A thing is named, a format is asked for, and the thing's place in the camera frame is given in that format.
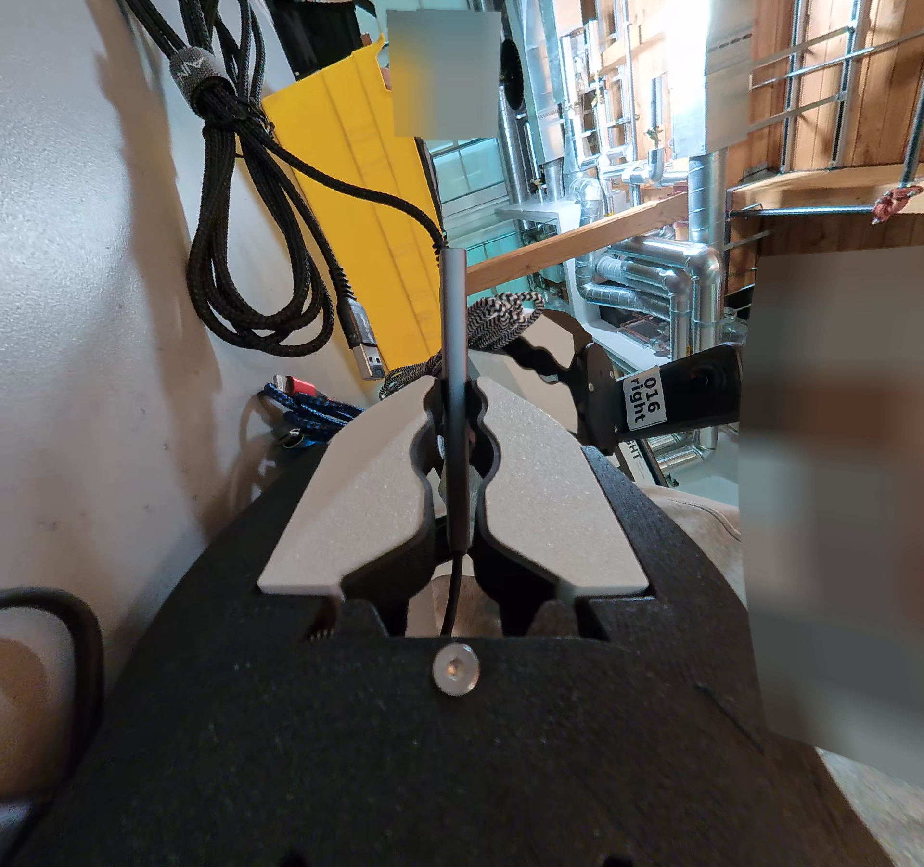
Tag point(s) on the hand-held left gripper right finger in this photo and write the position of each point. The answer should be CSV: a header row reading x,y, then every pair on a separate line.
x,y
556,506

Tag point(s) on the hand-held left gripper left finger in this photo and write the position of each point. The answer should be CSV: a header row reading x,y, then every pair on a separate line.
x,y
361,492

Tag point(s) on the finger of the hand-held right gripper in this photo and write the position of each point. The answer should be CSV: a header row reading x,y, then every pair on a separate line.
x,y
567,336
538,383

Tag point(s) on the grey metal adapter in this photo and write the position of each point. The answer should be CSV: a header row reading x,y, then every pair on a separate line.
x,y
455,318

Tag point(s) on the wooden railing beam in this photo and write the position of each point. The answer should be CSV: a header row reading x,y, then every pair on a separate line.
x,y
577,239

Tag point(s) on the silver insulated pipes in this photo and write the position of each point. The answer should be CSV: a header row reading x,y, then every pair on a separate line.
x,y
664,275

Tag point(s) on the person's grey sweatshirt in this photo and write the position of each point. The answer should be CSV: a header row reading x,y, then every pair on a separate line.
x,y
693,528

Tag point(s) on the yellow plastic bin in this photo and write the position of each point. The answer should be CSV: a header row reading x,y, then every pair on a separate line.
x,y
361,181

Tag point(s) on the wooden platform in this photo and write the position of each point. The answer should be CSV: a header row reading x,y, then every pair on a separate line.
x,y
816,196

